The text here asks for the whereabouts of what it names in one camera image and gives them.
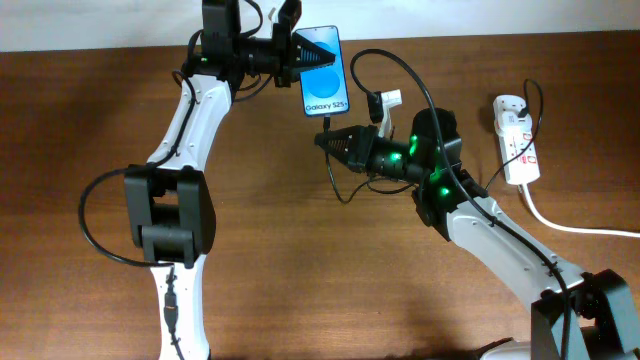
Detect black USB charging cable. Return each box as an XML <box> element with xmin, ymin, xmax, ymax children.
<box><xmin>322</xmin><ymin>78</ymin><xmax>545</xmax><ymax>205</ymax></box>

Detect blue Galaxy smartphone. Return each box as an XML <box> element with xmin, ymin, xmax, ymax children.
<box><xmin>297</xmin><ymin>25</ymin><xmax>350</xmax><ymax>117</ymax></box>

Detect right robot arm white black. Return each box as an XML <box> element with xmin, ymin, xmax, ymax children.
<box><xmin>314</xmin><ymin>108</ymin><xmax>639</xmax><ymax>359</ymax></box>

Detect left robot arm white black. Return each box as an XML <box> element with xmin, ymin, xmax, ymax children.
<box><xmin>124</xmin><ymin>0</ymin><xmax>335</xmax><ymax>359</ymax></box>

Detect white USB charger adapter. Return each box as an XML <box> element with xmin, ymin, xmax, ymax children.
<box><xmin>493</xmin><ymin>95</ymin><xmax>533</xmax><ymax>137</ymax></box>

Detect white power strip red switches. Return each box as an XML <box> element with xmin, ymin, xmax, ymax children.
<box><xmin>497</xmin><ymin>128</ymin><xmax>540</xmax><ymax>186</ymax></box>

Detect white power strip cord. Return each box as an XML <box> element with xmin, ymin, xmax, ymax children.
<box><xmin>521</xmin><ymin>184</ymin><xmax>640</xmax><ymax>239</ymax></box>

